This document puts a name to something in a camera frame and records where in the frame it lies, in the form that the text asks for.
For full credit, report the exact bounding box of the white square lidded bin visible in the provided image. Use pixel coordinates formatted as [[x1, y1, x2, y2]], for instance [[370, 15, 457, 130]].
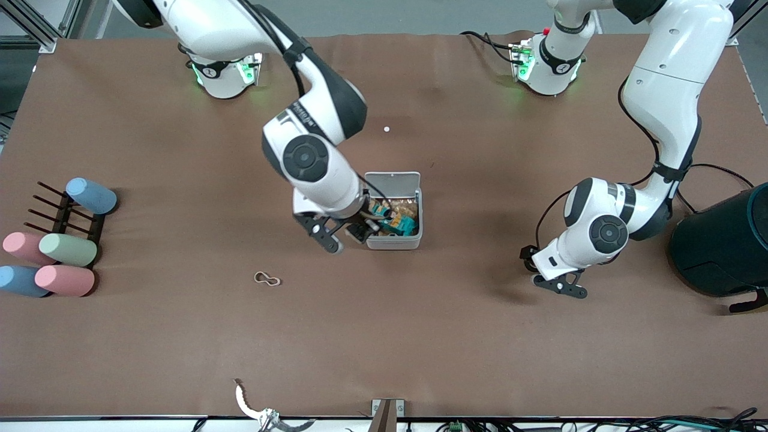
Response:
[[364, 172, 424, 250]]

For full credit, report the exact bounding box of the teal crumpled wrapper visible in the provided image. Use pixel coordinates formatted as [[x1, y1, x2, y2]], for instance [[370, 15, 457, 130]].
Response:
[[371, 201, 418, 236]]

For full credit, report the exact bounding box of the brown table cover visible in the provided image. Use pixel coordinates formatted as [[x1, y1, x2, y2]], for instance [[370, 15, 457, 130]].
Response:
[[0, 31, 768, 419]]

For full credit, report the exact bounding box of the dark teal round container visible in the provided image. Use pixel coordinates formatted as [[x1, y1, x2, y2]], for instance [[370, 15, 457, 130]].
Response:
[[670, 183, 768, 298]]

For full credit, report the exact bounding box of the white serrated zip tie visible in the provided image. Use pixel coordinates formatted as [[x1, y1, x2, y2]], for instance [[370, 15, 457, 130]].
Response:
[[234, 378, 266, 419]]

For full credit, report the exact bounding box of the silver metal clamp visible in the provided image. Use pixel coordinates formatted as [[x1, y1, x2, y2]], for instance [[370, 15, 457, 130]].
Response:
[[257, 408, 317, 432]]

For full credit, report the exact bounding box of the blue plastic cup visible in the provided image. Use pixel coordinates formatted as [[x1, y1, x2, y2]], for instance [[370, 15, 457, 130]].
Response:
[[65, 177, 119, 215]]

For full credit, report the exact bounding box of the green foam cylinder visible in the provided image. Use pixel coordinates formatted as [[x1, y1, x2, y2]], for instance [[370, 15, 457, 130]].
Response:
[[39, 233, 98, 268]]

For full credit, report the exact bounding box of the dark wooden cup rack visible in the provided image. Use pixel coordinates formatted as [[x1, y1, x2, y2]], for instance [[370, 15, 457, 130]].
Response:
[[24, 180, 107, 268]]

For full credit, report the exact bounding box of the pink foam cylinder front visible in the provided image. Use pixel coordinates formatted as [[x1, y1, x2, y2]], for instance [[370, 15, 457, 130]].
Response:
[[34, 265, 96, 298]]

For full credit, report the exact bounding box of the pink foam cylinder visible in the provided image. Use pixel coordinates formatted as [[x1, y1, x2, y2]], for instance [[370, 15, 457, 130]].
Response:
[[2, 232, 58, 266], [34, 265, 96, 298]]

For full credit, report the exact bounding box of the pink foam cylinder back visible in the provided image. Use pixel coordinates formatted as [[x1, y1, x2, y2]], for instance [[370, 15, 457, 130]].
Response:
[[2, 232, 58, 266]]

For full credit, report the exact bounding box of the blue foam cylinder lower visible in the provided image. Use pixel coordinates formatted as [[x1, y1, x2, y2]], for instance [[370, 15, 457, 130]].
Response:
[[0, 265, 52, 298]]

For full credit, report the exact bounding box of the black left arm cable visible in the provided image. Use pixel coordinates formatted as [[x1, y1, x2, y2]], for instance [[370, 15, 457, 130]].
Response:
[[534, 75, 664, 253]]

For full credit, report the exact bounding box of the grey metal bracket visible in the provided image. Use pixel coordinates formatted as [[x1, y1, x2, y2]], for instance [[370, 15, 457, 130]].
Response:
[[371, 399, 405, 432]]

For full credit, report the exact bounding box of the black base cable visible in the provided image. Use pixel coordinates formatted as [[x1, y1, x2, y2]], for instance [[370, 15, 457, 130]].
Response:
[[461, 30, 523, 65]]

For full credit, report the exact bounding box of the thin black looped cable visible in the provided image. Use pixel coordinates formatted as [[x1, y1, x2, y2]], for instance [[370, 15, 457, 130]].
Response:
[[675, 163, 754, 214]]

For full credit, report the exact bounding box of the black cable bundle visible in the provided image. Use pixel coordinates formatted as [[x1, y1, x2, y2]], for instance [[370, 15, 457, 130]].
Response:
[[465, 408, 768, 432]]

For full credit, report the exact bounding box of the black curved strap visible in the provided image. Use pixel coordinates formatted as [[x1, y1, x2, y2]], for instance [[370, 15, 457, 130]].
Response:
[[729, 288, 768, 314]]

